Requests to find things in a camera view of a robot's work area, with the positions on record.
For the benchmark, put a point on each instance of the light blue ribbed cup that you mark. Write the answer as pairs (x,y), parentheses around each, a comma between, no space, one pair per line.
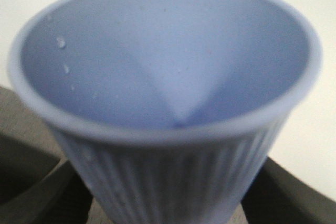
(165,108)

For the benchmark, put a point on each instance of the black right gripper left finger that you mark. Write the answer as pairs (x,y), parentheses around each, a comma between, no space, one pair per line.
(38,184)

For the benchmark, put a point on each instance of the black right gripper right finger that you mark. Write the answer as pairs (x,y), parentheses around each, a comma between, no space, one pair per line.
(276,196)

